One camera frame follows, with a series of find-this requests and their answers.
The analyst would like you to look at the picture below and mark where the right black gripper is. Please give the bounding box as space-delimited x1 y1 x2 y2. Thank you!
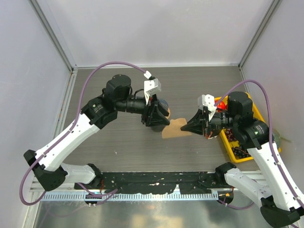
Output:
181 107 238 136

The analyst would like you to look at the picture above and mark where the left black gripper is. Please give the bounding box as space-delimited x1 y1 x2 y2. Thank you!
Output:
116 92 171 126

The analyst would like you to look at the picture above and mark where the blue plastic coffee dripper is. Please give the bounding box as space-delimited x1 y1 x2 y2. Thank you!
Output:
159 99 169 113

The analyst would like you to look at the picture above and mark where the brown paper coffee filter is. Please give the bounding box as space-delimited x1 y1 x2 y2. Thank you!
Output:
161 118 192 139

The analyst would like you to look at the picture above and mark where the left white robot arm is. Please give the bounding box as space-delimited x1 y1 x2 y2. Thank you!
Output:
24 75 170 191

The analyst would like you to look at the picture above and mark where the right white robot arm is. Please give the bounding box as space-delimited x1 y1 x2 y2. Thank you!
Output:
181 92 304 228

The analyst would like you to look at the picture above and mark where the orange coffee filter box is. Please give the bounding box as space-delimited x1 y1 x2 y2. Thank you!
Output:
205 132 219 140

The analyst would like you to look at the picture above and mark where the dark glass carafe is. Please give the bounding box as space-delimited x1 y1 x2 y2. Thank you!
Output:
150 125 164 133

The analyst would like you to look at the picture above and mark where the red apple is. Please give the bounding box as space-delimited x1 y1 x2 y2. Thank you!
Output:
217 101 227 112

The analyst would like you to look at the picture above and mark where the red grape bunch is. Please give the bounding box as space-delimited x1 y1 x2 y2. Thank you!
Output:
225 129 236 142

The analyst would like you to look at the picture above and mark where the dark grape bunch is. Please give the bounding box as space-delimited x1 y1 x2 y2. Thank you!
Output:
232 146 251 159

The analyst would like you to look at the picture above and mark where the yellow plastic tray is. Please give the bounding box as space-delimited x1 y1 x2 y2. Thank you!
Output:
217 96 281 163

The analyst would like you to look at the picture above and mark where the green netted melon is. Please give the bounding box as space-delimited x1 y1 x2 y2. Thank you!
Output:
273 133 281 149

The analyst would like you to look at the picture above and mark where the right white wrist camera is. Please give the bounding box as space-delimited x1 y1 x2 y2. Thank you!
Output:
198 94 217 121

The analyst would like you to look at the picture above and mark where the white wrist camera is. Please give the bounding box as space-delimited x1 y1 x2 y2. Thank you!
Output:
143 71 162 104
198 94 217 121

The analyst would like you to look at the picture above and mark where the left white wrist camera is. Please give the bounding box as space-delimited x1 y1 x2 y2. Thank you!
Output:
143 71 162 104

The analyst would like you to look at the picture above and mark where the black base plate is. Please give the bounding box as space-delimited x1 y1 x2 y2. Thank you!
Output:
84 171 231 195

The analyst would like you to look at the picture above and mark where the slotted cable duct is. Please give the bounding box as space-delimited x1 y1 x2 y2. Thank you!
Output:
41 191 219 202

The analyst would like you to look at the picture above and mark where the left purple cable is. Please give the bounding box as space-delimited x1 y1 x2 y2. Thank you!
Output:
19 61 149 206

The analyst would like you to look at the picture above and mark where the purple cable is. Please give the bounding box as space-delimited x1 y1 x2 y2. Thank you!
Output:
19 61 149 206
213 79 304 228

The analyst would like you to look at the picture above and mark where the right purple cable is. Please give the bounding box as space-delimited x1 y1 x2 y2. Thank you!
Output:
213 79 304 228

